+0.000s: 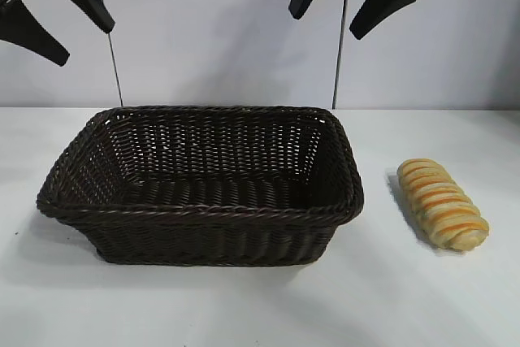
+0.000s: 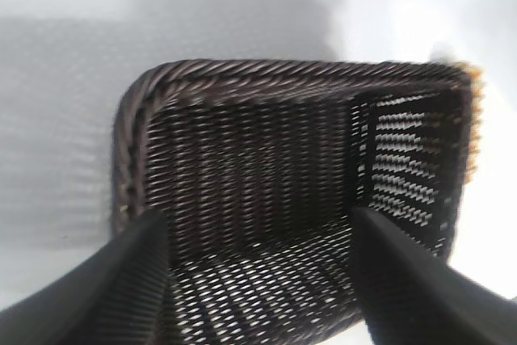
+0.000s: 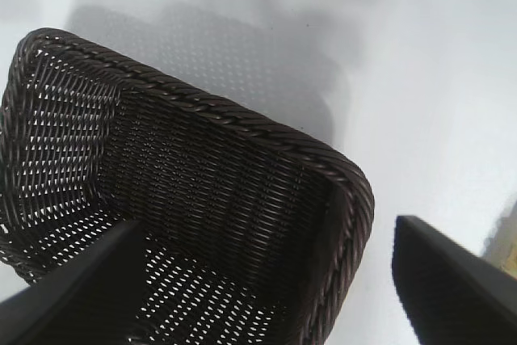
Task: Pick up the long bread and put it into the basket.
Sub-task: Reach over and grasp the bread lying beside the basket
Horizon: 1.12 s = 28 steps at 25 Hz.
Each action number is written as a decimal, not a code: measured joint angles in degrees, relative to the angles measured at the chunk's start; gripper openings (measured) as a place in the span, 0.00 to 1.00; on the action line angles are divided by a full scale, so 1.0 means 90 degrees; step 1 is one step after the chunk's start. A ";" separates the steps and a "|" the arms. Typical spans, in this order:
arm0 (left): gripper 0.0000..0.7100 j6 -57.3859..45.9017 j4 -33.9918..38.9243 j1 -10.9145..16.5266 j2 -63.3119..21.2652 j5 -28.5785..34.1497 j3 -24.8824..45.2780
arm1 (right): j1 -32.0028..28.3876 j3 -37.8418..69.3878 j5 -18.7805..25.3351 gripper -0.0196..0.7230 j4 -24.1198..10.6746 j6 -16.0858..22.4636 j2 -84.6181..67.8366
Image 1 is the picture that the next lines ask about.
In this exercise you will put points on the long striped twisted bread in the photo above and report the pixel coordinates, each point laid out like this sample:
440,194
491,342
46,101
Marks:
440,205

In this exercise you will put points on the dark brown woven basket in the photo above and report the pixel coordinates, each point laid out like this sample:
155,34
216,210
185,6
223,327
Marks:
203,233

